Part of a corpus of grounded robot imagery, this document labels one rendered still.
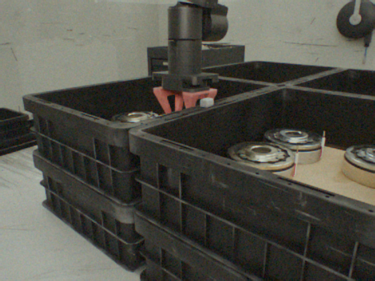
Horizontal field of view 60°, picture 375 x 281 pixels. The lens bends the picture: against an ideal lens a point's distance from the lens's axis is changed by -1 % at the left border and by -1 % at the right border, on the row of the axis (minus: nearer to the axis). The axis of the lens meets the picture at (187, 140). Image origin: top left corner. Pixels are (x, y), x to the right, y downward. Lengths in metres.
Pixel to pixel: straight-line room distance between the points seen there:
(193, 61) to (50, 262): 0.39
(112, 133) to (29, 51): 3.34
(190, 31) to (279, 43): 3.50
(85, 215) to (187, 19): 0.35
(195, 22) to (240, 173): 0.32
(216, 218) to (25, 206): 0.50
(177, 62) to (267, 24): 3.56
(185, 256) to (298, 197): 0.17
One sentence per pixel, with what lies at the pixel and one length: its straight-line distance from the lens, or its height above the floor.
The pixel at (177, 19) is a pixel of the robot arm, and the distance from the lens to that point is 0.54.
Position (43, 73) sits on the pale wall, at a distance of 3.80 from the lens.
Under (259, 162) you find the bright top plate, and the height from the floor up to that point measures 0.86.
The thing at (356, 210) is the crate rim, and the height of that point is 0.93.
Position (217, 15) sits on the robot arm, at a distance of 0.61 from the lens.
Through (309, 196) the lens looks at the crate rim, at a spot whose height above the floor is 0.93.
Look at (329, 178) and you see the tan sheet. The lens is 0.53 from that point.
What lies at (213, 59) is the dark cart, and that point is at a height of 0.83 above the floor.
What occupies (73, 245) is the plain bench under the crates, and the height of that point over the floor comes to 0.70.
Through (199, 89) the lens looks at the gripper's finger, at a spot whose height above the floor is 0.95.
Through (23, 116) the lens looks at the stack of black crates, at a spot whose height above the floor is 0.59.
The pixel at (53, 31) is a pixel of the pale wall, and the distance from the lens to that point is 3.87.
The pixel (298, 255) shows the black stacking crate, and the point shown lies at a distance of 0.29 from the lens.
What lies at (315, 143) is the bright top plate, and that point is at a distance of 0.58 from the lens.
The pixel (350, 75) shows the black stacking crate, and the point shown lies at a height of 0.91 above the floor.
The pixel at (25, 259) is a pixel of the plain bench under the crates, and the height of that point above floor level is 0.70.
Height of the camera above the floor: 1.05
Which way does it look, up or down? 20 degrees down
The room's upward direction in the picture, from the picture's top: straight up
